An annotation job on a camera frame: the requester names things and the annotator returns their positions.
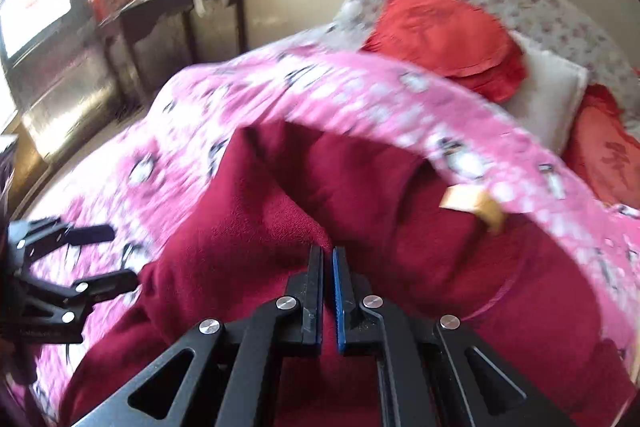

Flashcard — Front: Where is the dark wooden desk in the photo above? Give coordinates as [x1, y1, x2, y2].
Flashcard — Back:
[96, 0, 248, 107]

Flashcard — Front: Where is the white square pillow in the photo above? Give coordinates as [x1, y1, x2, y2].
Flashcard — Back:
[502, 30, 589, 156]

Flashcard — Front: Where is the red heart pillow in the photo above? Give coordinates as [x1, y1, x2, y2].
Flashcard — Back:
[362, 0, 527, 103]
[562, 84, 639, 209]

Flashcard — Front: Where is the pink penguin blanket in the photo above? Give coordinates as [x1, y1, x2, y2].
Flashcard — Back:
[34, 46, 639, 426]

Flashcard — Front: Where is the left red heart pillow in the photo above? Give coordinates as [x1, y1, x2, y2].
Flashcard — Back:
[362, 0, 527, 103]

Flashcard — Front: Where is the right red heart pillow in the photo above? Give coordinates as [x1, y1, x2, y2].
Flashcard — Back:
[562, 84, 639, 209]

